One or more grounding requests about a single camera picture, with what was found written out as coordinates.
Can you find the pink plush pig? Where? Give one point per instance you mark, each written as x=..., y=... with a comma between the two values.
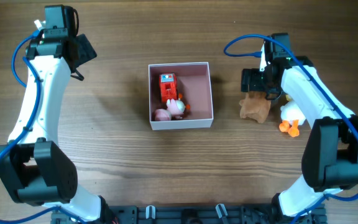
x=175, y=110

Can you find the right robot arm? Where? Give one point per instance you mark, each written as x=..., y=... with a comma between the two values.
x=330, y=161

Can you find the white plush duck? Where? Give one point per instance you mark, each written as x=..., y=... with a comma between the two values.
x=291, y=116

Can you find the white cardboard box pink inside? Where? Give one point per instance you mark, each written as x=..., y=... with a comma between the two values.
x=194, y=84

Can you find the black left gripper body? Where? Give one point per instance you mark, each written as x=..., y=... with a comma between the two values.
x=89, y=54

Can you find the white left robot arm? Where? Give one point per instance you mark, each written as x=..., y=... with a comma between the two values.
x=33, y=169

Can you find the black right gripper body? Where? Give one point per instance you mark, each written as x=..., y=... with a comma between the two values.
x=252, y=81

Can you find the brown plush toy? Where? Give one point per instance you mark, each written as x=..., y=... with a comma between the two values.
x=255, y=106

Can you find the red toy truck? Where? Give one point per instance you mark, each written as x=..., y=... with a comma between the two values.
x=168, y=87

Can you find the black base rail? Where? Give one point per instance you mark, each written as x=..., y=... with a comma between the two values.
x=245, y=214

